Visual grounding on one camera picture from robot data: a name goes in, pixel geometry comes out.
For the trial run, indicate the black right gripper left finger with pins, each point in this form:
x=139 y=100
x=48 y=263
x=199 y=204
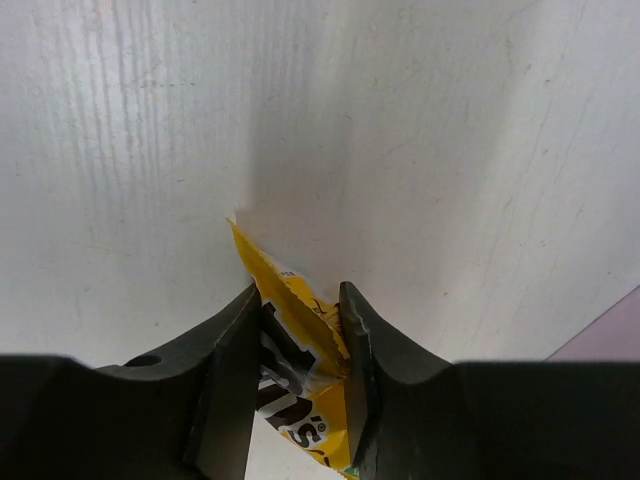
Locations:
x=183 y=410

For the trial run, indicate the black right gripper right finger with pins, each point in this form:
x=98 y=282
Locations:
x=414 y=415

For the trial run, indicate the yellow candy bag front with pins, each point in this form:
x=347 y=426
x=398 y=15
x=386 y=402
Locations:
x=304 y=360

